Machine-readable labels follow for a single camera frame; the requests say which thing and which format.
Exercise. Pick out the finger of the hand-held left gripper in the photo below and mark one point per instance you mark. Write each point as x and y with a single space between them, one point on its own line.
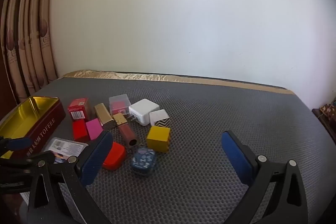
18 143
18 162

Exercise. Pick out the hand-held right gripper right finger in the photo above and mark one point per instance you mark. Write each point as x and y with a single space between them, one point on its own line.
236 158

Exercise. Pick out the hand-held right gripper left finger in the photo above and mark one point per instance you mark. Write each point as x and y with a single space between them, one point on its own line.
95 158

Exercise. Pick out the red-orange rounded box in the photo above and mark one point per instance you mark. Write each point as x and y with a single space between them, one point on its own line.
115 155

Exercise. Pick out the dark red tin box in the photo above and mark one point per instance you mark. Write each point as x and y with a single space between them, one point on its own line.
44 132

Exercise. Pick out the pink block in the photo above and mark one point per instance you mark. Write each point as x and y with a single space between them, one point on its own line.
94 128

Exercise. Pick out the red block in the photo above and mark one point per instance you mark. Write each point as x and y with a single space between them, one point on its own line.
80 130

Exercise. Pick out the clear card case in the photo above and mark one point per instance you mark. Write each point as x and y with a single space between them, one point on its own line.
65 146

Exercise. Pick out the maroon lip gloss gold cap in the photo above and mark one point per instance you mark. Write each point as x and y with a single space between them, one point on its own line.
127 134

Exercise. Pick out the gold lipstick case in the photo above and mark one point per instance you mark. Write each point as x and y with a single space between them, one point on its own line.
103 115

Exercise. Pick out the blue floral case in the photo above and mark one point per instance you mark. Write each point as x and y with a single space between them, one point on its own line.
143 159

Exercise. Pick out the red carton with barcode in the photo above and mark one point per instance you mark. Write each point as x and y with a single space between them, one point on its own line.
78 108

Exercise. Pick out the clear plastic box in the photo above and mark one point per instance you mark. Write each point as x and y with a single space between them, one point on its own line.
119 104

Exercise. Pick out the yellow cube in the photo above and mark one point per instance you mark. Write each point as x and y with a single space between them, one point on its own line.
157 136

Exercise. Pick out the white charger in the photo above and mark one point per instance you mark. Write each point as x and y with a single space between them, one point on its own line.
143 109

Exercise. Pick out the white box with chevron print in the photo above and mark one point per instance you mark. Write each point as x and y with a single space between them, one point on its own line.
158 116

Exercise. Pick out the grey mesh mat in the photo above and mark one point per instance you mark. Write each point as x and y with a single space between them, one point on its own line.
210 113

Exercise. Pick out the gold tablecloth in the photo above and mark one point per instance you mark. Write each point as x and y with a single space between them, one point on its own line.
183 79

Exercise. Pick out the floral patterned box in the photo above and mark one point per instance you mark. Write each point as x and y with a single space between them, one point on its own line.
328 108

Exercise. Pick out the beige patterned curtain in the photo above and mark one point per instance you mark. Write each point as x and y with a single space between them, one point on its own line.
31 29

